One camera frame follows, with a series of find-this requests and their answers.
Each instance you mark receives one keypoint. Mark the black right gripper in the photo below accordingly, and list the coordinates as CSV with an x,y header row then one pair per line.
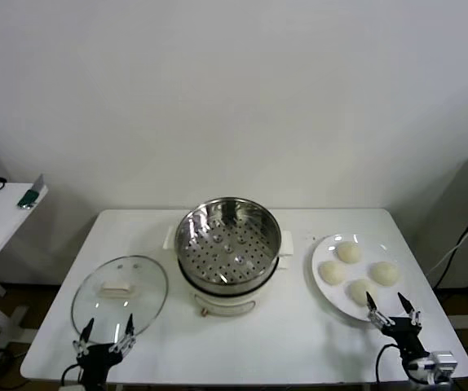
x,y
405,334

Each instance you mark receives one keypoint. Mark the steel steamer pot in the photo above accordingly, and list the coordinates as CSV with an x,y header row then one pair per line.
x,y
226,303

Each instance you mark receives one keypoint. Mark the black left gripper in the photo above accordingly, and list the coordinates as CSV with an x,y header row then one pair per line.
x,y
95,358

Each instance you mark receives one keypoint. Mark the green and grey tool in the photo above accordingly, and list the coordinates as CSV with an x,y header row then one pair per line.
x,y
28,199

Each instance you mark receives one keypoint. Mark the round glass pot lid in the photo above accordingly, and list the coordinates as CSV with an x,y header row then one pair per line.
x,y
111,309

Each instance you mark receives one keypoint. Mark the perforated steel steamer basket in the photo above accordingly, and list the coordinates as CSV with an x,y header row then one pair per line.
x,y
226,244

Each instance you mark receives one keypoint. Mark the white steamed baozi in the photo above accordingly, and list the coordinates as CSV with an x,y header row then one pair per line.
x,y
332,272
359,290
385,273
349,251

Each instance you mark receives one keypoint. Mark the white round plate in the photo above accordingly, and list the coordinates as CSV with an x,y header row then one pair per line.
x,y
393,301

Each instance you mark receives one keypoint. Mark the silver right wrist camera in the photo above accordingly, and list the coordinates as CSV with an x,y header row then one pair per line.
x,y
444,362

